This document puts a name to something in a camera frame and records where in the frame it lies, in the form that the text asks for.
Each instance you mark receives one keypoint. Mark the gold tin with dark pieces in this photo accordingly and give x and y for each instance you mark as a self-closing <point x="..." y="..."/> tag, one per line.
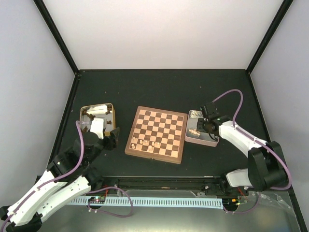
<point x="104" y="110"/>

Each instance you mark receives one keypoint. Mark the pink tin with light pieces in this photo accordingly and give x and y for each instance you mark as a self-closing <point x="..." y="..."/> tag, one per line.
<point x="192" y="135"/>

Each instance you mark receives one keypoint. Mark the wooden chess board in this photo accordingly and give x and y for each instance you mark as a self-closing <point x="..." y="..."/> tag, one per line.
<point x="157" y="125"/>

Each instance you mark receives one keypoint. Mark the light blue cable duct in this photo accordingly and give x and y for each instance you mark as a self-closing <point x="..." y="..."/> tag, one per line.
<point x="149" y="202"/>

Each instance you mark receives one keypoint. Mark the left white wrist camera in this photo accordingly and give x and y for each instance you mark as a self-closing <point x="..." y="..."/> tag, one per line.
<point x="98" y="126"/>

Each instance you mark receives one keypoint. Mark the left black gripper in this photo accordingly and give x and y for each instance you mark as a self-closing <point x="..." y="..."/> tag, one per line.
<point x="112" y="140"/>

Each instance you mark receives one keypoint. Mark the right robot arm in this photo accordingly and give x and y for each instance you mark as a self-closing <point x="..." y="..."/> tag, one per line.
<point x="265" y="169"/>

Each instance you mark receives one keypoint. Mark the second left white arm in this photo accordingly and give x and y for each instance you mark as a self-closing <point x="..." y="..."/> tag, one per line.
<point x="82" y="181"/>

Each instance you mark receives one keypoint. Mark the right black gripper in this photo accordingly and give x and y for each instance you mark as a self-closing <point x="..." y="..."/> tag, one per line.
<point x="199" y="126"/>

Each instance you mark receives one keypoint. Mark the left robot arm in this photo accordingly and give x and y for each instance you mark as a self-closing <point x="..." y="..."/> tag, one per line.
<point x="22" y="216"/>

